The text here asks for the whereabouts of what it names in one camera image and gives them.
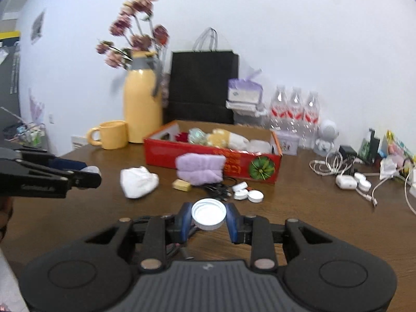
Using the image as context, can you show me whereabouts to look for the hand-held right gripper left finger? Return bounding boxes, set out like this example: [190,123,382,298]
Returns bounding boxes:
[85,201,197,273]

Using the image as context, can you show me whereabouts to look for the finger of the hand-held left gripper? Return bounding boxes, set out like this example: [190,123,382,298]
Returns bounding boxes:
[0,162,102,199]
[0,148,88,171]

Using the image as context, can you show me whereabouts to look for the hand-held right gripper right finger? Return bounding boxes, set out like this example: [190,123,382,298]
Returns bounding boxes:
[224,203,332,272]

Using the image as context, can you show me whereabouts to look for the white round lid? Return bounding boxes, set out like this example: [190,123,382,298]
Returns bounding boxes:
[191,199,227,230]

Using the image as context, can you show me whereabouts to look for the black cable bundle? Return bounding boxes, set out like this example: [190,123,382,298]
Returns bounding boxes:
[195,177,235,200]

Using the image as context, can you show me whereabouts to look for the light purple towel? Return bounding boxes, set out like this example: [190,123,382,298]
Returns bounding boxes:
[175,153,227,186]

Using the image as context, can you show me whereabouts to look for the white cloth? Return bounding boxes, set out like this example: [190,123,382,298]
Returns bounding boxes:
[120,166,160,199]

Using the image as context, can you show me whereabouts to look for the red cardboard box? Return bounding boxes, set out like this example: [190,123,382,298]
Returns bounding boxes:
[144,120,283,185]

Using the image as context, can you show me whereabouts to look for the white plastic container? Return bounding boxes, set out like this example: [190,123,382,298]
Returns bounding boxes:
[249,139,272,154]

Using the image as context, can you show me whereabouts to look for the beige plush toy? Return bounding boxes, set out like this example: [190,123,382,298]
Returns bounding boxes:
[206,129,251,150]

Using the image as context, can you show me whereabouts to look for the iridescent plastic bag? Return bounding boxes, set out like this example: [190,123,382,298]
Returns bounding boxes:
[188,128,209,146]

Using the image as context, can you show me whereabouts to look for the person's left hand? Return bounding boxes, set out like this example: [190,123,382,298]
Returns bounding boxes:
[0,198,14,238]

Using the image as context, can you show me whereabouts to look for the white brochure box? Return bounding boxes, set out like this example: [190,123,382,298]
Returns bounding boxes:
[71,135,90,152]

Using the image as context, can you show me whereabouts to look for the small yellow block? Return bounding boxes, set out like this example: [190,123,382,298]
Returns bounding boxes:
[172,179,192,192]

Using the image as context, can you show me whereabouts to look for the yellow mug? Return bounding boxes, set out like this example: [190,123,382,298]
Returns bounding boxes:
[87,120,129,150]

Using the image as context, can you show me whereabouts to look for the yellow thermos jug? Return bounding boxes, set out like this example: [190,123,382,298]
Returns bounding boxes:
[123,50,165,144]

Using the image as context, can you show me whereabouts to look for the clear snack bag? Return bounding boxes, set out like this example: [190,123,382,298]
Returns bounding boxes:
[234,110,270,127]

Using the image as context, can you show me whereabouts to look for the person's white clothing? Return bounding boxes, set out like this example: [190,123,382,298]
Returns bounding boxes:
[0,249,30,312]

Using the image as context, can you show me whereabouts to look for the white flat box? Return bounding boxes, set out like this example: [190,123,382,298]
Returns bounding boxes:
[226,100,267,116]

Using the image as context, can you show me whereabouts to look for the clear water bottle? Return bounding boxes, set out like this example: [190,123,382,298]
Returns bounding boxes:
[304,91,322,148]
[288,87,306,140]
[270,86,290,137]

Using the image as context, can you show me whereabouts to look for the white robot toy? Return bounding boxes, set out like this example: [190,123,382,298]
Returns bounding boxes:
[314,120,341,157]

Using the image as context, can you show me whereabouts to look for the purple white tissue pack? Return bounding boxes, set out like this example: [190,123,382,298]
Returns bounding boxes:
[227,70,263,103]

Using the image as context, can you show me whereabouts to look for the black paper bag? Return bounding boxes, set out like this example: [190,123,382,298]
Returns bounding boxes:
[167,28,239,125]

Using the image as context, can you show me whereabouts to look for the dried rose bouquet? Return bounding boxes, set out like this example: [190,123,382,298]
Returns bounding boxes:
[96,0,170,70]

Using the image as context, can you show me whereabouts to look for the black stand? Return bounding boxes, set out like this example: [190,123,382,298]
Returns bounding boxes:
[369,129,381,163]

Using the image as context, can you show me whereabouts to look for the crumpled white tissue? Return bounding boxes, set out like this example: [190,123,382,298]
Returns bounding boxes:
[380,158,399,179]

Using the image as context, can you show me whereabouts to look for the colourful snack packets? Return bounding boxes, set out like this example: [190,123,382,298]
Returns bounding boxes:
[385,130,416,173]

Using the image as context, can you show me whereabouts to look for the cluttered wire rack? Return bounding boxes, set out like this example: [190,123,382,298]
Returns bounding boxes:
[13,122,46,150]

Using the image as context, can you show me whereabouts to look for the white cable bundle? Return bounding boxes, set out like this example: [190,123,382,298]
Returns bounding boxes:
[309,151,355,176]

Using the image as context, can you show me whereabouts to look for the short white cable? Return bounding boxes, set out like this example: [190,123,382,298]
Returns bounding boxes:
[356,185,379,207]

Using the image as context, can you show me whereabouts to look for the long white cable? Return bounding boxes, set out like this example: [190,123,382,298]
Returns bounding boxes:
[370,169,416,215]

